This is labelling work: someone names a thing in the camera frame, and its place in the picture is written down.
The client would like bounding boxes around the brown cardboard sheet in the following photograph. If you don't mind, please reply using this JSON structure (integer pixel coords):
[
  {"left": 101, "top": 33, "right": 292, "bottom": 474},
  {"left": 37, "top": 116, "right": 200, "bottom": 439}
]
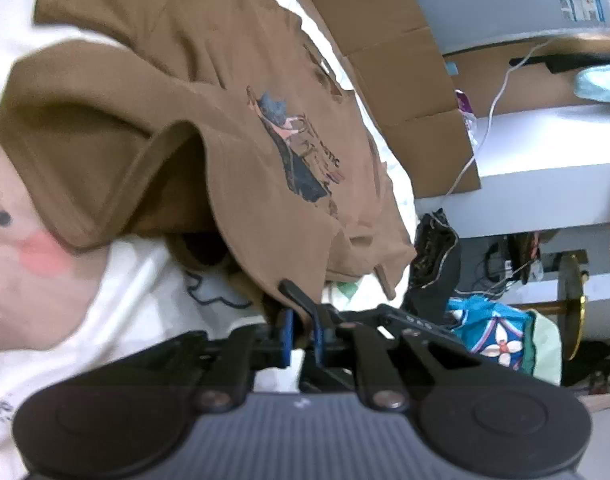
[{"left": 299, "top": 0, "right": 480, "bottom": 198}]

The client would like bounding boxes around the teal cartoon print blanket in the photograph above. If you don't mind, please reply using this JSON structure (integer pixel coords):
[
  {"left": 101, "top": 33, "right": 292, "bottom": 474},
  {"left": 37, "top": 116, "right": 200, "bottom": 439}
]
[{"left": 446, "top": 296, "right": 562, "bottom": 386}]

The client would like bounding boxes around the black folded garment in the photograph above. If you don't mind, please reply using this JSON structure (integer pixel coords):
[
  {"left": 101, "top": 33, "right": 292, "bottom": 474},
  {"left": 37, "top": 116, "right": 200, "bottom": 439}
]
[{"left": 401, "top": 209, "right": 462, "bottom": 325}]

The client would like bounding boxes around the purple detergent bag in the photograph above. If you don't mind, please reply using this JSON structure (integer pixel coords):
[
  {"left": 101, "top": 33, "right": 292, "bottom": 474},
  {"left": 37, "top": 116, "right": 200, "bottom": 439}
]
[{"left": 456, "top": 89, "right": 477, "bottom": 134}]

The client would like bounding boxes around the white power cable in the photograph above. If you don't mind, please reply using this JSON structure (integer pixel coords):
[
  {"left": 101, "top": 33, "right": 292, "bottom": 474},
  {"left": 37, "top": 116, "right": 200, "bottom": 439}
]
[{"left": 441, "top": 39, "right": 554, "bottom": 198}]

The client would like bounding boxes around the cream bear print bedsheet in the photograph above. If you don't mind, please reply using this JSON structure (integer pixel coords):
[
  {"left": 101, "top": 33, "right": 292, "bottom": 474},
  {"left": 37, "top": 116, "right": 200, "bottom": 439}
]
[{"left": 0, "top": 0, "right": 421, "bottom": 480}]

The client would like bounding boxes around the brown printed t-shirt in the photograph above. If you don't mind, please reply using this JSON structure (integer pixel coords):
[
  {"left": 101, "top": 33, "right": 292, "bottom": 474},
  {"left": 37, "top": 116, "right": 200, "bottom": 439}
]
[{"left": 0, "top": 0, "right": 414, "bottom": 299}]

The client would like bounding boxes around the gold round side table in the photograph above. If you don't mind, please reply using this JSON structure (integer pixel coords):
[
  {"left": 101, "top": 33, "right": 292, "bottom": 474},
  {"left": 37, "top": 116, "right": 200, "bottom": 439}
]
[{"left": 513, "top": 252, "right": 588, "bottom": 361}]

